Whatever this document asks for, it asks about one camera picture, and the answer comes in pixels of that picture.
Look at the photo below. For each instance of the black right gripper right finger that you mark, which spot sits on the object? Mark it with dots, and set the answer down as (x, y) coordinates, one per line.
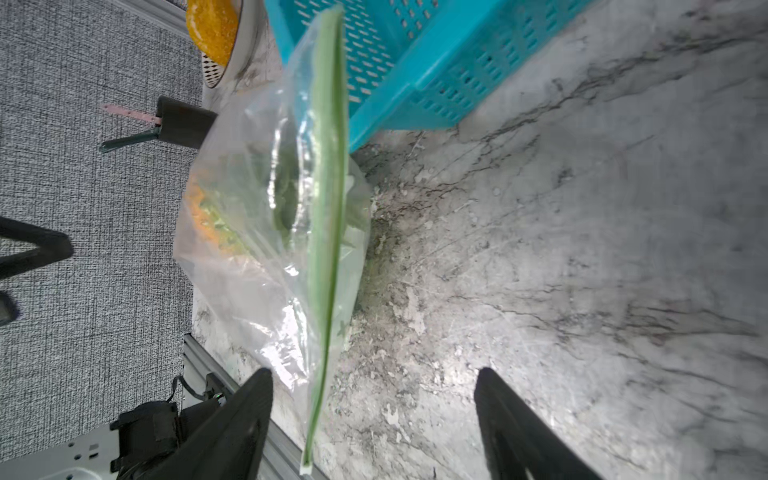
(517, 443)

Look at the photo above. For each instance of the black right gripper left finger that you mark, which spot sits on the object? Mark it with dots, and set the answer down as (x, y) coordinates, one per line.
(230, 444)

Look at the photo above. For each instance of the white patterned bowl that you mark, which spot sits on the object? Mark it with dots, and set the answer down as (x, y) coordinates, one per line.
(251, 26)

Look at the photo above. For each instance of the pink stick in cup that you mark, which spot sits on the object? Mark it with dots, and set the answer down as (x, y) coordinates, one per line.
(113, 109)

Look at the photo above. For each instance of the orange fruit in bowl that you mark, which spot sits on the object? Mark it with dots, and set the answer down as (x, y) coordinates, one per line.
(212, 25)

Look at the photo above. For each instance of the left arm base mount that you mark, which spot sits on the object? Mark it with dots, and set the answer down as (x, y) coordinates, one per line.
(155, 430)

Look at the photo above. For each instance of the teal plastic basket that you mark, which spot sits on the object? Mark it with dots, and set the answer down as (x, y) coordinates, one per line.
(414, 65)

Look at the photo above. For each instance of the black cup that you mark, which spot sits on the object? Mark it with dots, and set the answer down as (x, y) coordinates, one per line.
(183, 124)

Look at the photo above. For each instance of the clear zip-top bag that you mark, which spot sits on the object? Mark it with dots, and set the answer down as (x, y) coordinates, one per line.
(291, 311)

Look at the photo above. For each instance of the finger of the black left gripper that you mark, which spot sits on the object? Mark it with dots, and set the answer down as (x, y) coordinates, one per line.
(49, 247)

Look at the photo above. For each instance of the dark green stick in cup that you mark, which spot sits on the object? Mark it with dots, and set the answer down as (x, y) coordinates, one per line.
(142, 137)

